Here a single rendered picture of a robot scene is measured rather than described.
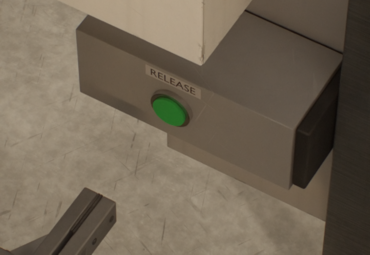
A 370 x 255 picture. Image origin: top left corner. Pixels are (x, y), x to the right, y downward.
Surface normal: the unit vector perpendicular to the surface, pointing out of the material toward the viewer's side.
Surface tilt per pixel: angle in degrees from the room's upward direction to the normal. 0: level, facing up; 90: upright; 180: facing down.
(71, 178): 0
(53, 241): 0
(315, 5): 90
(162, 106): 90
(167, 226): 0
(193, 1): 90
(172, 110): 90
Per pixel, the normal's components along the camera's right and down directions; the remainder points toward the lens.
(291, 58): 0.00, -0.61
